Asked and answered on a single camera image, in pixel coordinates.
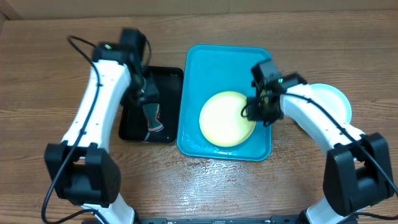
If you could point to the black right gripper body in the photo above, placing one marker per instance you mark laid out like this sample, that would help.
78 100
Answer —
260 109

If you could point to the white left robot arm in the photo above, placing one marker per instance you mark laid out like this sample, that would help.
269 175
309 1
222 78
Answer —
80 167

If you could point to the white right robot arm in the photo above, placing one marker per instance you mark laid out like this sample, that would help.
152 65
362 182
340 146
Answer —
358 172

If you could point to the teal plastic tray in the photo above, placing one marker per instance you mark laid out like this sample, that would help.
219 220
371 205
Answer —
211 69

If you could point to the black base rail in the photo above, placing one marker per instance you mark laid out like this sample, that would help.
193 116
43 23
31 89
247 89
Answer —
276 219

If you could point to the black plastic tray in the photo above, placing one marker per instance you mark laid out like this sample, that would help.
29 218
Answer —
134 126

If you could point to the yellow plate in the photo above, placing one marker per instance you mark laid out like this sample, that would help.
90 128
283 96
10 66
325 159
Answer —
222 120

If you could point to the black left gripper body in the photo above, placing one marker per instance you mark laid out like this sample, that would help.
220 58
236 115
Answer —
142 89

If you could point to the light blue plate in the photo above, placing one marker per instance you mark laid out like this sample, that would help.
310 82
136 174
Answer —
334 100

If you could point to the green orange sponge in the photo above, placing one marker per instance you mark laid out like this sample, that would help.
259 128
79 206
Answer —
151 112

